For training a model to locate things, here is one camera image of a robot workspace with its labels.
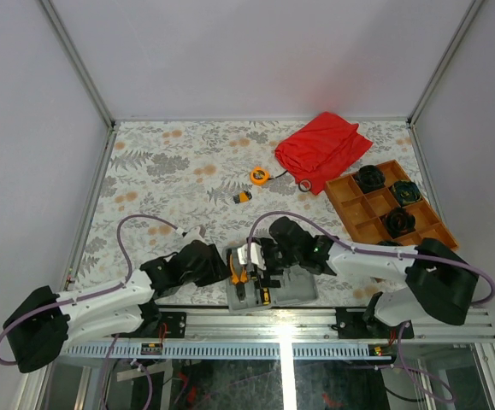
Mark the black yellow screwdriver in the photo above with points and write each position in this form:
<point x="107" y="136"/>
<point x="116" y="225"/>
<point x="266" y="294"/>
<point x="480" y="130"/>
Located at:
<point x="254" y="275"/>
<point x="265" y="296"/>

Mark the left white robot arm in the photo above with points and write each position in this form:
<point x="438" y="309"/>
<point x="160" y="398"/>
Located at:
<point x="48" y="323"/>

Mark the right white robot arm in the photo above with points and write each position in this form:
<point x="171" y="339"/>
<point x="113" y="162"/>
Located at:
<point x="436" y="282"/>

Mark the red folded cloth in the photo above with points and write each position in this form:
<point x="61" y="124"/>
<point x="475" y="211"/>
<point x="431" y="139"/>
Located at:
<point x="322" y="150"/>

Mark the black tape roll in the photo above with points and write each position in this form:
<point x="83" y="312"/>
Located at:
<point x="305" y="185"/>

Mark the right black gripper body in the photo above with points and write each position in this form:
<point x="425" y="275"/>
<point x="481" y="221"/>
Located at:
<point x="276" y="258"/>

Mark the green black spinning top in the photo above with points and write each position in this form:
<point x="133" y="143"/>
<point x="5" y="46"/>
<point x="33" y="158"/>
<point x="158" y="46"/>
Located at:
<point x="405" y="192"/>

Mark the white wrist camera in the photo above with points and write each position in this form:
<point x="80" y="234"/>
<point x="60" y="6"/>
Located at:
<point x="196" y="233"/>
<point x="249" y="254"/>

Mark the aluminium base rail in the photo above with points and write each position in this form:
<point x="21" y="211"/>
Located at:
<point x="310" y="333"/>

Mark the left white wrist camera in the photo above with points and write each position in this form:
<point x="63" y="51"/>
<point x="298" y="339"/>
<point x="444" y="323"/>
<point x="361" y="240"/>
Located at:
<point x="196" y="233"/>

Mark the black spinning top upper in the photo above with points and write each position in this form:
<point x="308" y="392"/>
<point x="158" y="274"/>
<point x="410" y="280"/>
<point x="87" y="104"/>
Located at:
<point x="370" y="178"/>

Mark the orange tape measure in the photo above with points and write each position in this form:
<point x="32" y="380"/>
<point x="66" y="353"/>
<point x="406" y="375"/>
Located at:
<point x="259" y="176"/>

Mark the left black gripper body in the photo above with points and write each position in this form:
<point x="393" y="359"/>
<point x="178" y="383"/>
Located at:
<point x="213" y="272"/>

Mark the grey plastic tool case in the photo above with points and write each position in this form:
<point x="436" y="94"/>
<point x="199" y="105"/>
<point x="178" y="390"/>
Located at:
<point x="248" y="292"/>

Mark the hex key set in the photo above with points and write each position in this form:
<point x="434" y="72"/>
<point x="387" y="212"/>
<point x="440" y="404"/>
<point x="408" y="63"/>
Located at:
<point x="243" y="196"/>

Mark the orange handled pliers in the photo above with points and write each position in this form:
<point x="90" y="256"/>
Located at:
<point x="239" y="277"/>

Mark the black orange spinning top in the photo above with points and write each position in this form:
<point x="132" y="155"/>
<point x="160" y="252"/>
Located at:
<point x="399" y="222"/>

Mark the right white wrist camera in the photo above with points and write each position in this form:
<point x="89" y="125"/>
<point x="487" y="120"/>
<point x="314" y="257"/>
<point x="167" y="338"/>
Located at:
<point x="249" y="254"/>

